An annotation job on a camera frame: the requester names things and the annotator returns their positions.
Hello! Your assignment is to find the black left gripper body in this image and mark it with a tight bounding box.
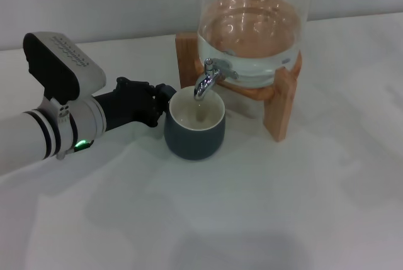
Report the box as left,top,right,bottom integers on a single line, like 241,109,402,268
93,76,159,133

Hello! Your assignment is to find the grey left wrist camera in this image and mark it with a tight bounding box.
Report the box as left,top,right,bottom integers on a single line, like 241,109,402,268
22,31,107,101

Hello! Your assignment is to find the white tablecloth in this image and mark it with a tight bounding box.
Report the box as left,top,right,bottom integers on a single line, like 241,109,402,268
0,11,403,270

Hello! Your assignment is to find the black cup white inside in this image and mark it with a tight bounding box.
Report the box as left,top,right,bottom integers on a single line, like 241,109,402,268
163,87,227,162

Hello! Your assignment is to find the chrome faucet tap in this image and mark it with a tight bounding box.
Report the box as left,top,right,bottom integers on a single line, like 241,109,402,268
193,57,239,101

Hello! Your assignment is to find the wooden dispenser stand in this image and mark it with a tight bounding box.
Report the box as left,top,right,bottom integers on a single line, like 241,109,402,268
175,32,304,143

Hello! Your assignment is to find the glass water dispenser jar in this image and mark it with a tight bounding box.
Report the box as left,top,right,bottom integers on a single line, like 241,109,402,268
197,0,316,89

